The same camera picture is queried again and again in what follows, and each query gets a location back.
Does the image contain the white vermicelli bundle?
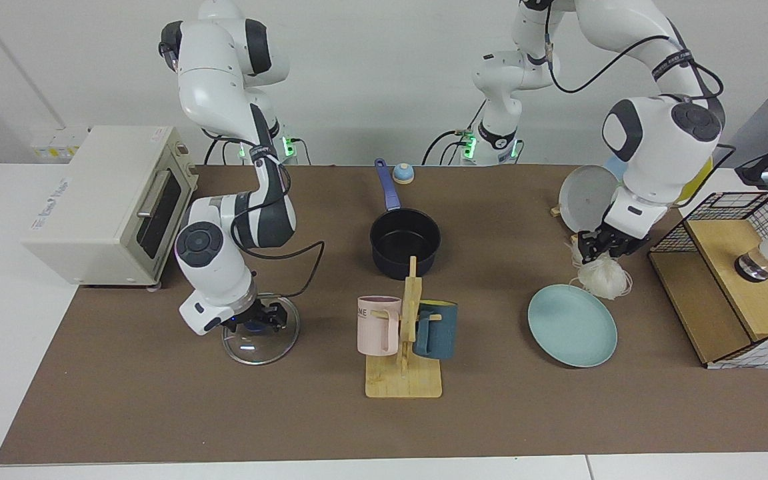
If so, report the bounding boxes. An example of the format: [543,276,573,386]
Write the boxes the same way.
[569,240,633,302]

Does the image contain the glass lid with blue knob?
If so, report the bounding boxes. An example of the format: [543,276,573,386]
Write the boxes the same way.
[221,293,301,366]

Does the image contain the wooden plate rack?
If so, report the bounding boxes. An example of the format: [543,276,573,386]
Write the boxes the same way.
[550,204,586,245]

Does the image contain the grey round plate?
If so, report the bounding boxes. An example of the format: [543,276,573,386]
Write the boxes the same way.
[558,165,622,235]

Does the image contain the teal round plate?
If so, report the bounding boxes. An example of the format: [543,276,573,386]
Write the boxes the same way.
[527,284,619,369]

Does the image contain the light blue round plate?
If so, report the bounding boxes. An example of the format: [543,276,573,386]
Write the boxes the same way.
[604,155,629,185]

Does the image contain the yellow round plate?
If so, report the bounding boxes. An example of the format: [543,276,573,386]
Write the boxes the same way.
[674,157,715,205]

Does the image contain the pink cup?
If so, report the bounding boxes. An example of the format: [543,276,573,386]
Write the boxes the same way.
[357,295,403,357]

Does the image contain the brown table cloth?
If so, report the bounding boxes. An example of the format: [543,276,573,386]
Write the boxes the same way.
[0,164,768,465]

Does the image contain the wooden cup stand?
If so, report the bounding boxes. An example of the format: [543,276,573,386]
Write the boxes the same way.
[365,256,443,399]

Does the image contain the dark teal cup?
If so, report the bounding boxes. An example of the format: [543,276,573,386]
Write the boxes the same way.
[413,301,459,361]

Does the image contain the pale toaster oven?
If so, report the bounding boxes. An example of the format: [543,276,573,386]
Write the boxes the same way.
[21,125,199,293]

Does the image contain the wire basket with wooden floor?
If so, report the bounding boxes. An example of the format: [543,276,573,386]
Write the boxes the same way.
[648,191,768,369]

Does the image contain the black pot with blue handle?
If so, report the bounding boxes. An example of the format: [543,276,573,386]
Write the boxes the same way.
[369,158,442,281]

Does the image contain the white wall socket box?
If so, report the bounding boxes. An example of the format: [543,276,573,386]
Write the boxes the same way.
[29,127,91,162]

